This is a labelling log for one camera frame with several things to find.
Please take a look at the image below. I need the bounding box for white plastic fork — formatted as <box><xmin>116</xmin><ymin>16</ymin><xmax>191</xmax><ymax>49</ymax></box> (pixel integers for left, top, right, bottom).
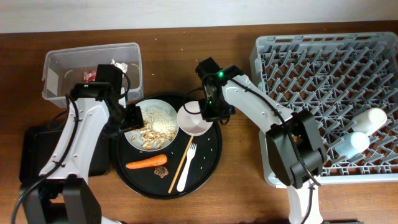
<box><xmin>177</xmin><ymin>143</ymin><xmax>197</xmax><ymax>192</ymax></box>

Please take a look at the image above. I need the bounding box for brown food scrap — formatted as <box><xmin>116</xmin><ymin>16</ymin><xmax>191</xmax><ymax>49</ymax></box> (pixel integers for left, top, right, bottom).
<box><xmin>154</xmin><ymin>166</ymin><xmax>169</xmax><ymax>179</ymax></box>

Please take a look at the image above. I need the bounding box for wooden chopstick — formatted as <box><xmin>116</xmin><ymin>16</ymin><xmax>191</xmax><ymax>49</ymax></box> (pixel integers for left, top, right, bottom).
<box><xmin>168</xmin><ymin>136</ymin><xmax>193</xmax><ymax>194</ymax></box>

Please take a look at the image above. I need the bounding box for grey plate with food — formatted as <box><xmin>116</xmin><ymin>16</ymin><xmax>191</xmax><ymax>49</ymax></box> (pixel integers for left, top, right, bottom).
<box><xmin>124</xmin><ymin>99</ymin><xmax>179</xmax><ymax>152</ymax></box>

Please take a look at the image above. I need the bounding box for small white cup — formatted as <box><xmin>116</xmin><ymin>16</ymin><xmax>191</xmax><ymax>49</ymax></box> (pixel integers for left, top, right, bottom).
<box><xmin>353</xmin><ymin>108</ymin><xmax>387</xmax><ymax>136</ymax></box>

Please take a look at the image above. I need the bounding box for black rectangular tray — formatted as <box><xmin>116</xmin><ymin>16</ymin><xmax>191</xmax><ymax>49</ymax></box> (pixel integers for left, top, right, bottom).
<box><xmin>19</xmin><ymin>126</ymin><xmax>111</xmax><ymax>183</ymax></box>

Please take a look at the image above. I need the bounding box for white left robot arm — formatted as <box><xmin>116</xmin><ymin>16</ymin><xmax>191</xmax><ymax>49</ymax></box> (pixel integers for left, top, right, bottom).
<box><xmin>11</xmin><ymin>82</ymin><xmax>144</xmax><ymax>223</ymax></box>

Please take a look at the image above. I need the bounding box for clear plastic bin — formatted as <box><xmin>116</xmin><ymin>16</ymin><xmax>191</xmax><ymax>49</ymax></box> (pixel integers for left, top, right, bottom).
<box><xmin>42</xmin><ymin>42</ymin><xmax>144</xmax><ymax>108</ymax></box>

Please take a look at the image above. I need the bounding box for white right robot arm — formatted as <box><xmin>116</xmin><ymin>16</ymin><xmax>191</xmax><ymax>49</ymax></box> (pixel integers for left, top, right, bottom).
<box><xmin>195</xmin><ymin>63</ymin><xmax>326</xmax><ymax>223</ymax></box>

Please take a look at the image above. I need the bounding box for orange carrot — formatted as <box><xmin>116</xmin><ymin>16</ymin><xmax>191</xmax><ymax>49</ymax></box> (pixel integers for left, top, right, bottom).
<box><xmin>126</xmin><ymin>154</ymin><xmax>167</xmax><ymax>169</ymax></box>

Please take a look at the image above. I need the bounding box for round black tray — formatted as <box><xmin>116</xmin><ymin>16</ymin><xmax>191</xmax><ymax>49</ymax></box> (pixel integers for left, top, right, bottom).
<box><xmin>110</xmin><ymin>123</ymin><xmax>222</xmax><ymax>200</ymax></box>

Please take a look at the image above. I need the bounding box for blue plastic cup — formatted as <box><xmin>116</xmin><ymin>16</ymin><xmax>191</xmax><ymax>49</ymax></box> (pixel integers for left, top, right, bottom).
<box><xmin>335</xmin><ymin>132</ymin><xmax>370</xmax><ymax>159</ymax></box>

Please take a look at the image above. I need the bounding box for white tissue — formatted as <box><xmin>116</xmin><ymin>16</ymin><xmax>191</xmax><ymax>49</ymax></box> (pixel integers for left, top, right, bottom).
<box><xmin>111</xmin><ymin>59</ymin><xmax>128</xmax><ymax>73</ymax></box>

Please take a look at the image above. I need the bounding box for red snack wrapper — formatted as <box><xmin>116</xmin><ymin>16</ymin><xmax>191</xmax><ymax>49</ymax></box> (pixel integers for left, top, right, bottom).
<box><xmin>83</xmin><ymin>70</ymin><xmax>96</xmax><ymax>82</ymax></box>

